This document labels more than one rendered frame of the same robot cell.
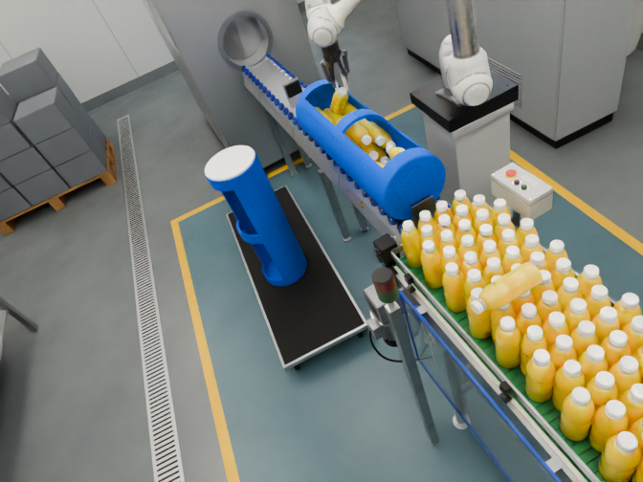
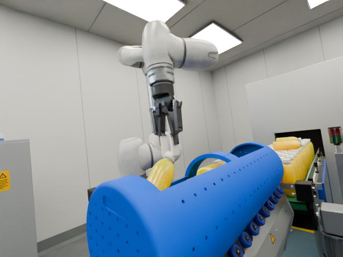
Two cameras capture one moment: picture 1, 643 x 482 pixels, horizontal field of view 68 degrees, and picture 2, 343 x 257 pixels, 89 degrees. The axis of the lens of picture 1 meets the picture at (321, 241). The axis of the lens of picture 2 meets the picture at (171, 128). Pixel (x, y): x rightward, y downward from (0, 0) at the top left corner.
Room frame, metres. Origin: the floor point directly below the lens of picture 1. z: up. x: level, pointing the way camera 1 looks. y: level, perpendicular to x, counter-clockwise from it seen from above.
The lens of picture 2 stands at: (2.32, 0.11, 1.31)
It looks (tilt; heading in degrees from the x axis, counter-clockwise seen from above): 3 degrees up; 232
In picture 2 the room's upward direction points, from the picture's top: 7 degrees counter-clockwise
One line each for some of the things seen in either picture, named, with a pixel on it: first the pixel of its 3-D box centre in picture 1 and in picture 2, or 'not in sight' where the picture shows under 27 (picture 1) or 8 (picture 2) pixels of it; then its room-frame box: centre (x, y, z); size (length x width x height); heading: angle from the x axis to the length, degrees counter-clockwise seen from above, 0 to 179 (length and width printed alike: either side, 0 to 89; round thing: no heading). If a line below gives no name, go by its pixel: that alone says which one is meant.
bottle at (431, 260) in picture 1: (432, 265); (292, 173); (1.05, -0.33, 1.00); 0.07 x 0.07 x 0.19
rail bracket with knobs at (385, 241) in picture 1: (388, 250); (303, 191); (1.24, -0.22, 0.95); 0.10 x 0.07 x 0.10; 100
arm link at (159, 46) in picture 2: (320, 10); (161, 47); (1.96, -0.35, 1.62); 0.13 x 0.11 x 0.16; 166
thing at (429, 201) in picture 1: (423, 211); not in sight; (1.32, -0.41, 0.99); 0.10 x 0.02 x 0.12; 100
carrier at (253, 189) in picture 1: (261, 222); not in sight; (2.16, 0.28, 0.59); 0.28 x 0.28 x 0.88
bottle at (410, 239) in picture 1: (411, 244); (289, 178); (1.18, -0.31, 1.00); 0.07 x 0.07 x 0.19
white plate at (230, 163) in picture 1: (230, 163); not in sight; (2.16, 0.28, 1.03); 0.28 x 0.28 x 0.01
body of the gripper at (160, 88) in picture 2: (331, 52); (163, 99); (1.97, -0.35, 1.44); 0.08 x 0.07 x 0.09; 100
